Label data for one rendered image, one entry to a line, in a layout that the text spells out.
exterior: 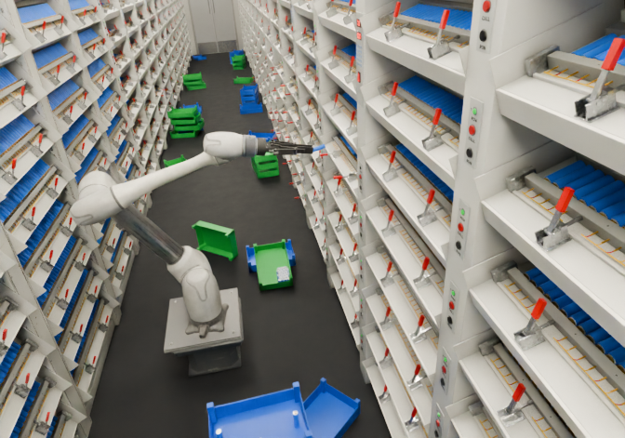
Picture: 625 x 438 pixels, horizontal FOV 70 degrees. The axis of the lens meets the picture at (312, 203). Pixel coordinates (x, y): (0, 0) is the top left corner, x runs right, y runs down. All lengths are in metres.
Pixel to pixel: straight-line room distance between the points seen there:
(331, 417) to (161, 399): 0.78
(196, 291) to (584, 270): 1.65
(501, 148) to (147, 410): 1.90
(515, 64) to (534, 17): 0.07
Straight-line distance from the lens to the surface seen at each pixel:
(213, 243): 3.15
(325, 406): 2.11
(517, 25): 0.77
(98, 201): 1.85
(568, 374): 0.83
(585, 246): 0.73
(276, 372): 2.26
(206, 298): 2.08
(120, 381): 2.45
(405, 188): 1.29
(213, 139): 1.82
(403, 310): 1.48
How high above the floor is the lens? 1.69
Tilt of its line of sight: 28 degrees down
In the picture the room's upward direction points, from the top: 4 degrees counter-clockwise
